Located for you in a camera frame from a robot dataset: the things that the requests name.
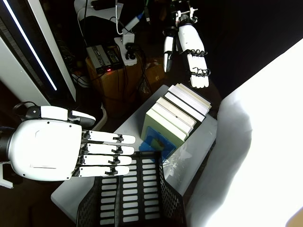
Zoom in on beige hardcover book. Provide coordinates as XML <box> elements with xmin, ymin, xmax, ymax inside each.
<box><xmin>158</xmin><ymin>98</ymin><xmax>199</xmax><ymax>131</ymax></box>

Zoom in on white plastic tub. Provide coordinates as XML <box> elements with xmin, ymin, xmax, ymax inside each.
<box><xmin>96</xmin><ymin>103</ymin><xmax>110</xmax><ymax>130</ymax></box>

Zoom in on brown cardboard box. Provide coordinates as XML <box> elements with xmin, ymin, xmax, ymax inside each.
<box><xmin>85</xmin><ymin>56</ymin><xmax>166</xmax><ymax>116</ymax></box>

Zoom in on blue plastic bookend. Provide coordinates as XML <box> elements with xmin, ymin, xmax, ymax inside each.
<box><xmin>138</xmin><ymin>126</ymin><xmax>177</xmax><ymax>159</ymax></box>

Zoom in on black mesh file tray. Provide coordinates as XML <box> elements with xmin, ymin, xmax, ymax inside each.
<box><xmin>76</xmin><ymin>151</ymin><xmax>187</xmax><ymax>227</ymax></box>

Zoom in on silver power supply box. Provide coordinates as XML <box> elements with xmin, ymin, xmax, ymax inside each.
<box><xmin>86</xmin><ymin>44</ymin><xmax>124</xmax><ymax>74</ymax></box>

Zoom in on pale green book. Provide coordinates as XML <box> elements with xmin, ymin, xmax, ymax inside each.
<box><xmin>141</xmin><ymin>107</ymin><xmax>191</xmax><ymax>148</ymax></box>

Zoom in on white power strip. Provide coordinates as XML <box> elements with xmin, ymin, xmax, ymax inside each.
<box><xmin>114</xmin><ymin>33</ymin><xmax>138</xmax><ymax>66</ymax></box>

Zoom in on white spine book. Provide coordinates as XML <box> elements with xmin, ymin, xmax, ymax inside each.
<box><xmin>165</xmin><ymin>89</ymin><xmax>210</xmax><ymax>121</ymax></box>

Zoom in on cream spine book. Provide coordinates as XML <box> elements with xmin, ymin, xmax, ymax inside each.
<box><xmin>169</xmin><ymin>85</ymin><xmax>212</xmax><ymax>115</ymax></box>

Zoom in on white adapter with blue plug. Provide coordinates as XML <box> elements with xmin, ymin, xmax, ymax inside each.
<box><xmin>121</xmin><ymin>13</ymin><xmax>144</xmax><ymax>33</ymax></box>

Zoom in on black Century book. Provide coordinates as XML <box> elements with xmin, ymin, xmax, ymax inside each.
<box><xmin>174</xmin><ymin>82</ymin><xmax>213</xmax><ymax>111</ymax></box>

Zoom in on white backdrop cloth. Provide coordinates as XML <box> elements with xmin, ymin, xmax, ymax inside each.
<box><xmin>184</xmin><ymin>37</ymin><xmax>303</xmax><ymax>227</ymax></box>

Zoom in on tan rounded object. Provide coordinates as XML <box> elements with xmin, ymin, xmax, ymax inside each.
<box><xmin>285</xmin><ymin>207</ymin><xmax>303</xmax><ymax>227</ymax></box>

